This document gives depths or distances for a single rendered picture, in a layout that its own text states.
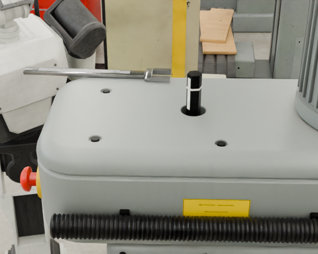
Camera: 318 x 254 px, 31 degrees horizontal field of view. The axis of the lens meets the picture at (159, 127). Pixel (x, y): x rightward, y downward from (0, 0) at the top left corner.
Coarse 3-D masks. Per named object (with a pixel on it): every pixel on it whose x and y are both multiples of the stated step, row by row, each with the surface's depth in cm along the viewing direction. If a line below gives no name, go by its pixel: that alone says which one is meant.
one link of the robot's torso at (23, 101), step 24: (24, 24) 154; (0, 48) 144; (24, 48) 146; (48, 48) 149; (0, 72) 142; (0, 96) 146; (24, 96) 150; (48, 96) 155; (0, 120) 153; (24, 120) 156
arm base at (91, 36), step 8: (56, 0) 161; (80, 0) 166; (48, 8) 161; (48, 16) 161; (48, 24) 160; (56, 24) 159; (88, 24) 157; (96, 24) 157; (64, 32) 158; (80, 32) 156; (88, 32) 156; (96, 32) 159; (104, 32) 161; (72, 40) 157; (80, 40) 156; (88, 40) 159; (96, 40) 161; (72, 48) 157; (80, 48) 159; (88, 48) 162; (80, 56) 162
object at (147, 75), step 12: (24, 72) 95; (36, 72) 95; (48, 72) 95; (60, 72) 95; (72, 72) 95; (84, 72) 95; (96, 72) 95; (108, 72) 95; (120, 72) 95; (132, 72) 95; (144, 72) 95; (156, 72) 96; (168, 72) 96
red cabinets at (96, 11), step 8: (40, 0) 542; (48, 0) 540; (88, 0) 543; (96, 0) 571; (32, 8) 547; (40, 8) 546; (88, 8) 545; (96, 8) 574; (40, 16) 550; (96, 16) 576
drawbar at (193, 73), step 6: (192, 72) 83; (198, 72) 83; (192, 78) 82; (198, 78) 82; (192, 84) 82; (198, 84) 82; (186, 96) 84; (192, 96) 83; (198, 96) 83; (186, 102) 85; (192, 102) 84; (198, 102) 84; (186, 108) 85; (192, 108) 84; (198, 108) 84; (186, 114) 85; (192, 114) 85; (198, 114) 85
